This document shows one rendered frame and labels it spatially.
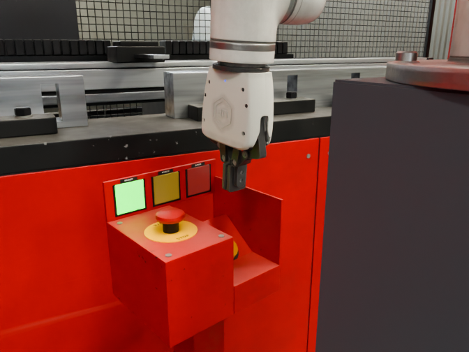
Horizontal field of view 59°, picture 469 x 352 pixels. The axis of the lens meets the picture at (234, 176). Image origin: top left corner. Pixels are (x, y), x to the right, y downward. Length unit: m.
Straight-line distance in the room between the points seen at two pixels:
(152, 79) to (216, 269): 0.69
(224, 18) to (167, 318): 0.37
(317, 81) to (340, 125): 0.81
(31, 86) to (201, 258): 0.47
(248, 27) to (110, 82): 0.65
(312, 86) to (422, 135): 0.85
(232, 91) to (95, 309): 0.51
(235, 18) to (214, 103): 0.12
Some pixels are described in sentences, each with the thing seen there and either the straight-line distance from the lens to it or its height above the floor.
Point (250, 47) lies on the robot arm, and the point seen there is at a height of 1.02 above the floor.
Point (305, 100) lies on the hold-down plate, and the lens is 0.99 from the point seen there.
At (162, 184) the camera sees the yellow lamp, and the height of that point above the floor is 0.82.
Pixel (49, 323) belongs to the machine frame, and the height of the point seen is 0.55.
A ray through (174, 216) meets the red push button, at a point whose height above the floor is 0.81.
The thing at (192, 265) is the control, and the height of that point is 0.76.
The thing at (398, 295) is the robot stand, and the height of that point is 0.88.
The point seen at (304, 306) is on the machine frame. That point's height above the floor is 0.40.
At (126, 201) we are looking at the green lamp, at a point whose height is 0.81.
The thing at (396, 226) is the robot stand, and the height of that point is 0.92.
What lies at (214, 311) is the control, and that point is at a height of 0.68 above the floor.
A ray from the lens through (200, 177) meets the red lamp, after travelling 0.69.
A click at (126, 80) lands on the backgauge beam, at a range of 1.12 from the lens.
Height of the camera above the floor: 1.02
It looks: 17 degrees down
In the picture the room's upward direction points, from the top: straight up
